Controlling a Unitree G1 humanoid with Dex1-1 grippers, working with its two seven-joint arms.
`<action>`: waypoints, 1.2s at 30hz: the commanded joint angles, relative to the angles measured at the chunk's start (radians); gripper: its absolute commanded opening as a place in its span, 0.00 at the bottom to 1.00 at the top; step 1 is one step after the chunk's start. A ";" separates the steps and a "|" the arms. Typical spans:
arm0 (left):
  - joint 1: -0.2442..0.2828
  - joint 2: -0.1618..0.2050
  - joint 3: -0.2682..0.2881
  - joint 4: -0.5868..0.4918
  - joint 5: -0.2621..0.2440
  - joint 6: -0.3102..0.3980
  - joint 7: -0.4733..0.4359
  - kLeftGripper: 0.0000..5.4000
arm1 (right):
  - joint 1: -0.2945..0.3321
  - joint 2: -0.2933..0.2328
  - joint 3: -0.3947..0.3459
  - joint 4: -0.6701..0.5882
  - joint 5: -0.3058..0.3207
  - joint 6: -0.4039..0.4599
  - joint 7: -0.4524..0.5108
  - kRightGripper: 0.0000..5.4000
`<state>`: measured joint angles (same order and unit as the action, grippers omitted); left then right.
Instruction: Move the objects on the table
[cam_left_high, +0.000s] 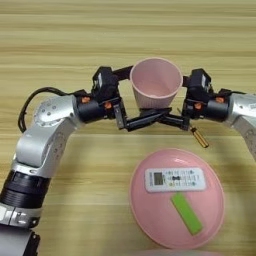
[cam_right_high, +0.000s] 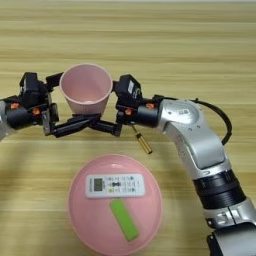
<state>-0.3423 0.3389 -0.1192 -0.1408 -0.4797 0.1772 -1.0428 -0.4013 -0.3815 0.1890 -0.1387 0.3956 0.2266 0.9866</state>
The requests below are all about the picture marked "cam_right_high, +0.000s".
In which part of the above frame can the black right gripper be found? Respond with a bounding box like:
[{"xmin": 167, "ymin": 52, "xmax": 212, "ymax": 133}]
[{"xmin": 87, "ymin": 94, "xmax": 165, "ymax": 138}]

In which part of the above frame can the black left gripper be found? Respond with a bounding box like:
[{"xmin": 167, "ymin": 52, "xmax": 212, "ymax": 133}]
[{"xmin": 2, "ymin": 71, "xmax": 102, "ymax": 139}]

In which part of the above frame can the pink plastic cup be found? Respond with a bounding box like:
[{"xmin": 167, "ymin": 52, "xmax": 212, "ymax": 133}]
[{"xmin": 58, "ymin": 62, "xmax": 114, "ymax": 116}]

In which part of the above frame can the white remote control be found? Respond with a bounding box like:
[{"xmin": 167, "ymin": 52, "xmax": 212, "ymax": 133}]
[{"xmin": 84, "ymin": 172, "xmax": 147, "ymax": 200}]

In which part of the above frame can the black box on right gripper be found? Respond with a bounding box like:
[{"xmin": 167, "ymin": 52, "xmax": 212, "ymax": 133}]
[{"xmin": 114, "ymin": 73, "xmax": 143, "ymax": 108}]

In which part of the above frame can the pink round plate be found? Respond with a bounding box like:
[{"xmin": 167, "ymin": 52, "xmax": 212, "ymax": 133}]
[{"xmin": 67, "ymin": 153, "xmax": 164, "ymax": 256}]

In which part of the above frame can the green rectangular block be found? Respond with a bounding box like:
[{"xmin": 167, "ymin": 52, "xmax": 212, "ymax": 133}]
[{"xmin": 109, "ymin": 197, "xmax": 140, "ymax": 242}]

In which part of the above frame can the screwdriver with amber handle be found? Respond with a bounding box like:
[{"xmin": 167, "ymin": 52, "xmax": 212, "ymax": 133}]
[{"xmin": 131, "ymin": 124, "xmax": 154, "ymax": 155}]

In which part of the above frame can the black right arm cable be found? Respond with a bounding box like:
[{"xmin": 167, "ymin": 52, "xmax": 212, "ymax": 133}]
[{"xmin": 190, "ymin": 97, "xmax": 234, "ymax": 146}]

